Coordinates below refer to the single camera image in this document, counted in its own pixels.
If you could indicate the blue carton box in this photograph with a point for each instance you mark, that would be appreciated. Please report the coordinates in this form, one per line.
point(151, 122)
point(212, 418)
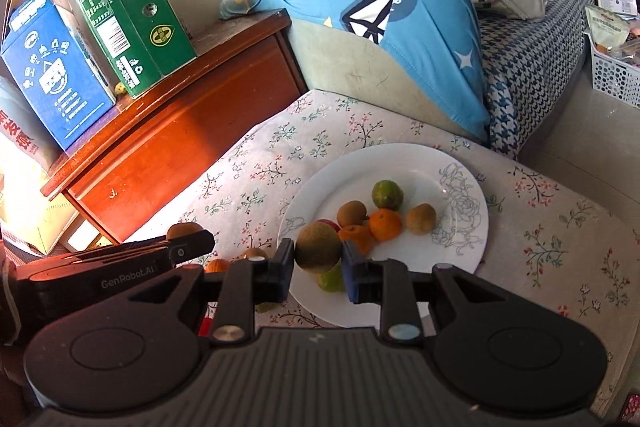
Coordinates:
point(55, 67)

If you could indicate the blue printed pillow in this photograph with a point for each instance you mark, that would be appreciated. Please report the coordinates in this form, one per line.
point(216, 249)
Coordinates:
point(390, 37)

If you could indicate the green snack packet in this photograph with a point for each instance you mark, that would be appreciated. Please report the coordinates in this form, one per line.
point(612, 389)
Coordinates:
point(607, 29)

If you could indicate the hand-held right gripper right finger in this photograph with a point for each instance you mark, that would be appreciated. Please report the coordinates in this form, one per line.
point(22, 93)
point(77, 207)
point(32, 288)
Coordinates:
point(349, 269)

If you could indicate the white perforated basket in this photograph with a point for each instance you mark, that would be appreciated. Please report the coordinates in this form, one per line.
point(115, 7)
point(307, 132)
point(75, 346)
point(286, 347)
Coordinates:
point(612, 77)

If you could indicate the cardboard box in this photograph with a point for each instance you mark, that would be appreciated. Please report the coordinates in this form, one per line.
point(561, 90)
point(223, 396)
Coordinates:
point(35, 222)

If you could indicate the orange tangerine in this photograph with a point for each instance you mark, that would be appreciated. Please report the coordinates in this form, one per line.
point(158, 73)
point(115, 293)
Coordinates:
point(218, 266)
point(357, 241)
point(386, 225)

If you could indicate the houndstooth sofa blanket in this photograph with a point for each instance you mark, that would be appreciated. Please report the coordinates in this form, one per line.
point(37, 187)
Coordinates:
point(535, 57)

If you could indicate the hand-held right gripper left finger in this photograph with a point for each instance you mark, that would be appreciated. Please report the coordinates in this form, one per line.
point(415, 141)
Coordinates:
point(286, 268)

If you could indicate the green carton box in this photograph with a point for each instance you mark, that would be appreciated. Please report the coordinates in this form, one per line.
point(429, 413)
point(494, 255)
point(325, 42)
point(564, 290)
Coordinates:
point(135, 22)

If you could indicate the wooden cabinet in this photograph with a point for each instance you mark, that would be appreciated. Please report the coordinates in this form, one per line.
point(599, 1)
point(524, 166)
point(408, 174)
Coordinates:
point(165, 142)

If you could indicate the red fruit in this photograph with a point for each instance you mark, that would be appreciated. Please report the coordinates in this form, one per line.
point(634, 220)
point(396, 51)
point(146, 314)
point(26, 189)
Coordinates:
point(329, 223)

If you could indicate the white floral plate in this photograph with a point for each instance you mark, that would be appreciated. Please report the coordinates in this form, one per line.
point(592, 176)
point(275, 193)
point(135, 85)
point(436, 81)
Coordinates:
point(440, 172)

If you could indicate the green tangerine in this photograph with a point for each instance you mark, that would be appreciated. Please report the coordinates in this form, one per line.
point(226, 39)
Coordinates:
point(387, 195)

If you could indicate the light green fruit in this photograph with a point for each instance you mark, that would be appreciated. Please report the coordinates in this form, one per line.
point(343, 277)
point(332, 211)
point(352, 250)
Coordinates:
point(331, 281)
point(266, 307)

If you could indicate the white red printed bag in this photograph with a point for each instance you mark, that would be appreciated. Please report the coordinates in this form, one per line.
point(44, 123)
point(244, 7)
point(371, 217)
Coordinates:
point(22, 127)

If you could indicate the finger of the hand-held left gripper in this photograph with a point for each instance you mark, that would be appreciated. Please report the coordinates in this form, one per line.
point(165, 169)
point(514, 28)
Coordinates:
point(192, 244)

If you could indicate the brown kiwi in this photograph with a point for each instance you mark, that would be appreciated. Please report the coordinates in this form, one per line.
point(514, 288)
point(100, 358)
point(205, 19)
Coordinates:
point(182, 229)
point(352, 214)
point(317, 247)
point(256, 253)
point(421, 218)

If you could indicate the floral tablecloth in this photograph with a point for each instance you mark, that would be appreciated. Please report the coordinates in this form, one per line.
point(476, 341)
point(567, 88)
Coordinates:
point(540, 232)

